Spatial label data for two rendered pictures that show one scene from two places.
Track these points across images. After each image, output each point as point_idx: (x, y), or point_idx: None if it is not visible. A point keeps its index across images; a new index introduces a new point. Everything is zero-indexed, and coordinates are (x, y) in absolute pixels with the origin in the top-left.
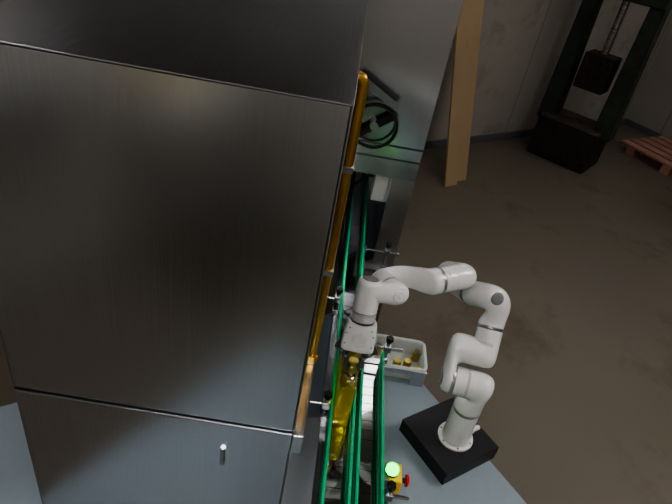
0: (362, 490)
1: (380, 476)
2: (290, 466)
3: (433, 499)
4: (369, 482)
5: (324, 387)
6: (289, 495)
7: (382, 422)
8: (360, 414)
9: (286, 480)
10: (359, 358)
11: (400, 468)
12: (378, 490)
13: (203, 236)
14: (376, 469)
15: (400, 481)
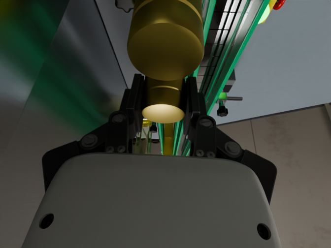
0: (201, 64)
1: (218, 87)
2: (117, 50)
3: (309, 1)
4: (212, 56)
5: None
6: (129, 75)
7: (257, 16)
8: (212, 4)
9: (120, 64)
10: (187, 114)
11: (275, 0)
12: (216, 77)
13: None
14: (224, 47)
15: (262, 21)
